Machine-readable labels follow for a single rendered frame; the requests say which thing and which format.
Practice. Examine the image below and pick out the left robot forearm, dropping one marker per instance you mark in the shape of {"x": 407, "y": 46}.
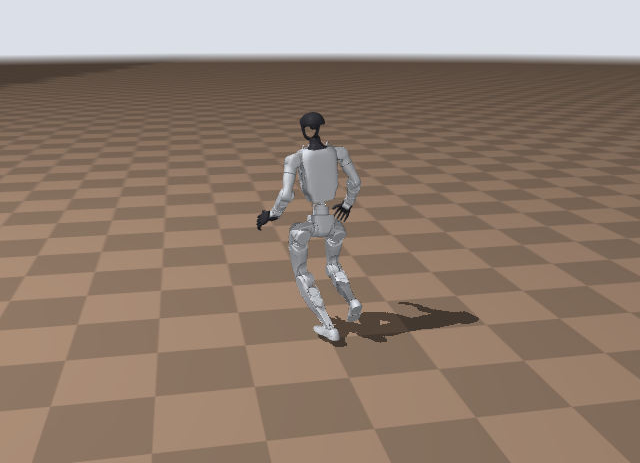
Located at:
{"x": 279, "y": 206}

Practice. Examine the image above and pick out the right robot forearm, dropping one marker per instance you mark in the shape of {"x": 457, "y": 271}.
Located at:
{"x": 351, "y": 197}

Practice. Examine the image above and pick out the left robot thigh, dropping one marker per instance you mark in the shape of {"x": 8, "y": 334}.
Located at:
{"x": 299, "y": 235}

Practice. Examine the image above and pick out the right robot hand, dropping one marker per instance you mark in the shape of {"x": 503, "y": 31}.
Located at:
{"x": 341, "y": 210}

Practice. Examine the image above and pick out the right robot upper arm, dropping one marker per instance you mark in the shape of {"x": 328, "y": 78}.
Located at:
{"x": 348, "y": 167}

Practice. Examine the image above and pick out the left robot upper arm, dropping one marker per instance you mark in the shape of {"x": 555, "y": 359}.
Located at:
{"x": 291, "y": 163}

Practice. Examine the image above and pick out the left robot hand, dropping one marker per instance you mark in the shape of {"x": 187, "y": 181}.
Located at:
{"x": 263, "y": 218}

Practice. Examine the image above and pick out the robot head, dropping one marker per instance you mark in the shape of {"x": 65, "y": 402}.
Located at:
{"x": 314, "y": 120}

